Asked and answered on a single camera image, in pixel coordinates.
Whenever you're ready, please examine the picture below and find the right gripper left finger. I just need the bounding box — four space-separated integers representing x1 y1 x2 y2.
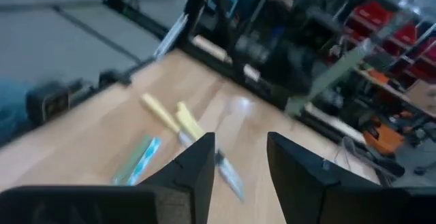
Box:
141 132 216 224

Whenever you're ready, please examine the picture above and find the black vacuum hose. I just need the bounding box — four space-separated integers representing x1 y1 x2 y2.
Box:
369 154 407 179

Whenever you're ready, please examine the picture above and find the orange vacuum cleaner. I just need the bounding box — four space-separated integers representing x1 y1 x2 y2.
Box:
362 116 407 156

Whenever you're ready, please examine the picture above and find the red storage bin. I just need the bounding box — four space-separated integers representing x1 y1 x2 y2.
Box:
391 22 419 46
352 1 392 27
407 42 436 80

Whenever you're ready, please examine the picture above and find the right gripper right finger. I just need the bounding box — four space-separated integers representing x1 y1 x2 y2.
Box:
267 132 379 224

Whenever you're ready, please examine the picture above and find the cardboard box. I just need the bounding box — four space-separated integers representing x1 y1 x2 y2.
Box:
405 79 436 116

